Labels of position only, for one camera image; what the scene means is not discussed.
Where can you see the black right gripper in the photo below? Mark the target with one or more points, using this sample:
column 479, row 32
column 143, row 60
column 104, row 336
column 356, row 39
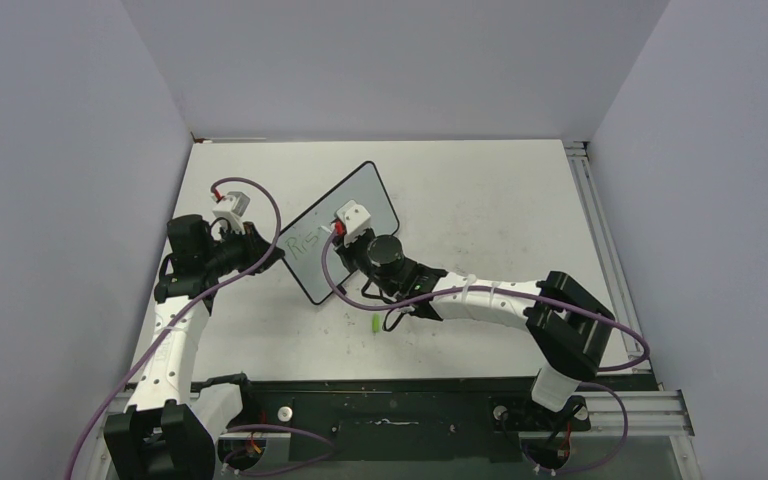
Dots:
column 346, row 251

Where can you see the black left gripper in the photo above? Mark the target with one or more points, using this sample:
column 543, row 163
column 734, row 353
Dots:
column 254, row 247

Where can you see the black framed small whiteboard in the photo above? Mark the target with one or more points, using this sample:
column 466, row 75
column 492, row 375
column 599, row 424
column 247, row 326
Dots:
column 304, row 238

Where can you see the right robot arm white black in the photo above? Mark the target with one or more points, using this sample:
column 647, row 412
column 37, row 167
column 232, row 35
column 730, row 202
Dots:
column 568, row 324

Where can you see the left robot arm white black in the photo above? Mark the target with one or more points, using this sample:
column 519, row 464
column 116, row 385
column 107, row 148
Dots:
column 163, row 433

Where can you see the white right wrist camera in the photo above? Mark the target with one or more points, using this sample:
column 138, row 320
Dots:
column 351, row 221

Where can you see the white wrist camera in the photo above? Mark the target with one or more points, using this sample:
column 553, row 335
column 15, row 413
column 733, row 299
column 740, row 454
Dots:
column 230, row 208
column 351, row 221

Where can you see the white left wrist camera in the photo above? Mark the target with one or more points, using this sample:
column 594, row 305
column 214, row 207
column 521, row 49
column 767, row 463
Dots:
column 230, row 208

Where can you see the aluminium rail right side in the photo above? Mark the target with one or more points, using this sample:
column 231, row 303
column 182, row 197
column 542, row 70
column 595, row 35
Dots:
column 618, row 289

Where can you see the aluminium front frame rail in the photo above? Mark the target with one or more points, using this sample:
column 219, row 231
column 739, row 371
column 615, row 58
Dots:
column 649, row 413

